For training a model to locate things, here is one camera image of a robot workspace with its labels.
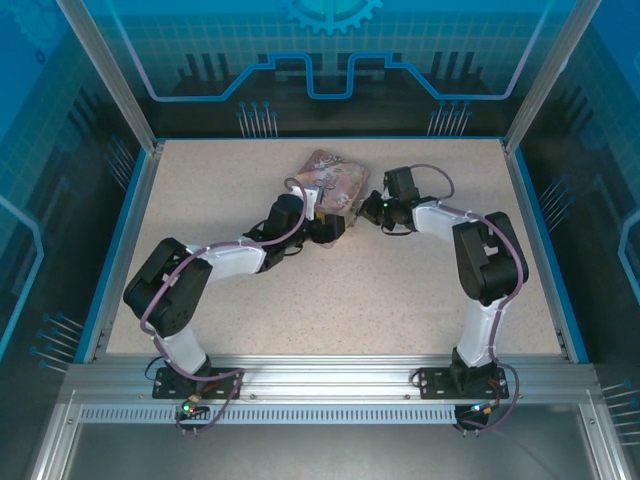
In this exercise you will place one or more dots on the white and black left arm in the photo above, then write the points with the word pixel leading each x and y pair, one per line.
pixel 230 257

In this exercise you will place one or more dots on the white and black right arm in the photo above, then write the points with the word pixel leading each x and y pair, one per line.
pixel 435 217

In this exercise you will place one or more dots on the small connector with green light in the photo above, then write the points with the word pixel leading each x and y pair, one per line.
pixel 482 407
pixel 192 406

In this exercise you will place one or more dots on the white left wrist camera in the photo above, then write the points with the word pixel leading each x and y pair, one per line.
pixel 314 197

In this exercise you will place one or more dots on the side rail with blue strip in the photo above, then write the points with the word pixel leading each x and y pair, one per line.
pixel 136 200
pixel 526 200

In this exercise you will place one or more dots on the aluminium mounting rail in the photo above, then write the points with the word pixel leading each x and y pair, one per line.
pixel 325 375

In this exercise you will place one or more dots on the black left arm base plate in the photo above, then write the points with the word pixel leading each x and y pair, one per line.
pixel 225 385

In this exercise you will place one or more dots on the aluminium frame post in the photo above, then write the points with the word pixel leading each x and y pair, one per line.
pixel 547 75
pixel 117 75

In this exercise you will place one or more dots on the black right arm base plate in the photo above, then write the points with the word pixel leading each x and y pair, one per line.
pixel 432 385

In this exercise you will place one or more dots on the grey metal base plate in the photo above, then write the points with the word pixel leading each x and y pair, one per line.
pixel 325 455

